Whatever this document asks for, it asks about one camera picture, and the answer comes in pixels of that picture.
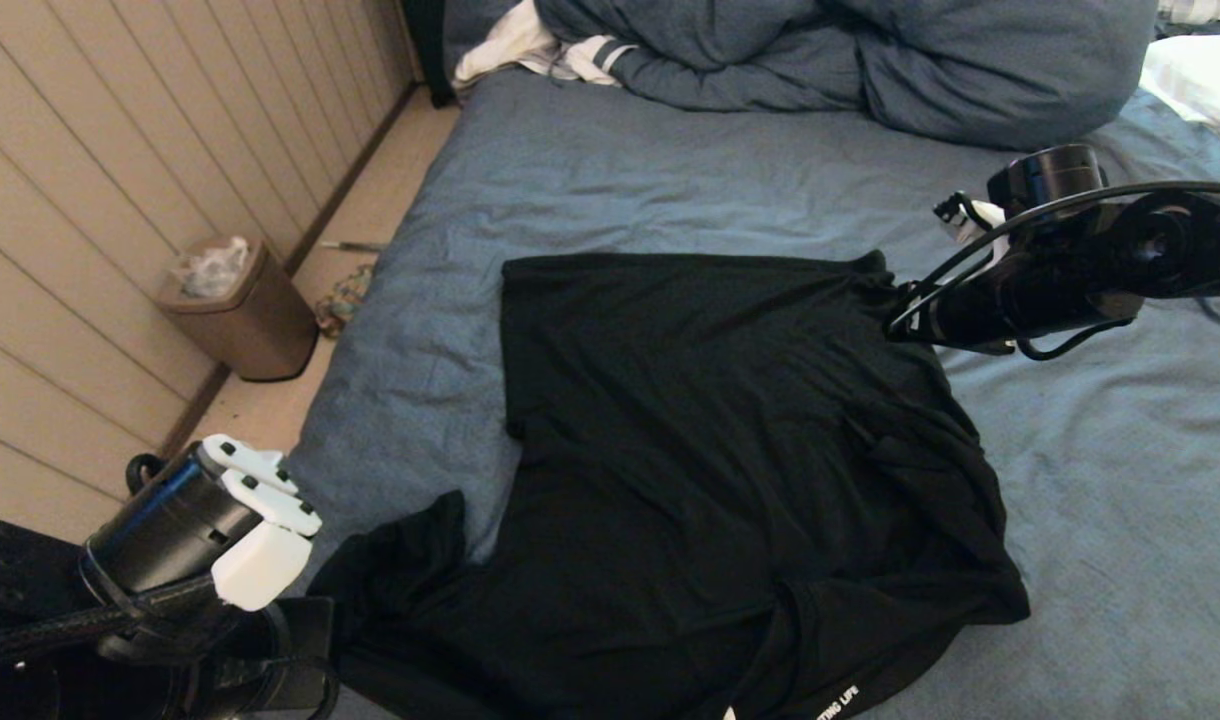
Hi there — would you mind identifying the black moon print t-shirt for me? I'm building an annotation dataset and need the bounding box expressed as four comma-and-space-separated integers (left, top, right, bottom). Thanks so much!
305, 250, 1032, 720

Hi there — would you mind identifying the blue crumpled duvet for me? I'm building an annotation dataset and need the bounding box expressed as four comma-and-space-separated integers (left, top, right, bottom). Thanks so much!
445, 0, 1161, 152

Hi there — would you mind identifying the white pillow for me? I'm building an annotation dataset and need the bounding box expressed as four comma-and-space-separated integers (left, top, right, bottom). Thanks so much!
1140, 30, 1220, 154

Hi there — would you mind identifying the brown trash bin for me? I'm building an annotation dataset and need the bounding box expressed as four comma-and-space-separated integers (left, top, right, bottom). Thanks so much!
155, 237, 320, 383

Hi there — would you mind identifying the patterned crumpled cloth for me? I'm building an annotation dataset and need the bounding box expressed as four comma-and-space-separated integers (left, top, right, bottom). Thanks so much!
315, 265, 377, 339

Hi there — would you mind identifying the crumpled plastic bin bag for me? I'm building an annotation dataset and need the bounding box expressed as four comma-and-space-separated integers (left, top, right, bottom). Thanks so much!
170, 237, 252, 300

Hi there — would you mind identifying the white striped garment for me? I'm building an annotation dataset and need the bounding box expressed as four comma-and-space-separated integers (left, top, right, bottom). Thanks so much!
453, 0, 637, 87

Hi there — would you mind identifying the dark bedside furniture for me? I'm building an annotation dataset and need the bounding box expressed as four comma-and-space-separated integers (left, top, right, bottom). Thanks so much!
402, 0, 461, 107

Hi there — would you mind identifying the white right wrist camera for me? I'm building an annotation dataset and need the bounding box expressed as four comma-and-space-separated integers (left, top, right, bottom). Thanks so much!
933, 192, 1007, 247

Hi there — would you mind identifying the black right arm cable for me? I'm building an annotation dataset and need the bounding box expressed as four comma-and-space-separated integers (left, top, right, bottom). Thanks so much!
885, 180, 1220, 362

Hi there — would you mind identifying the braided black left arm cable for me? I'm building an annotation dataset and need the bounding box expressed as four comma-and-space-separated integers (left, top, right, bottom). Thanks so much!
0, 575, 223, 669

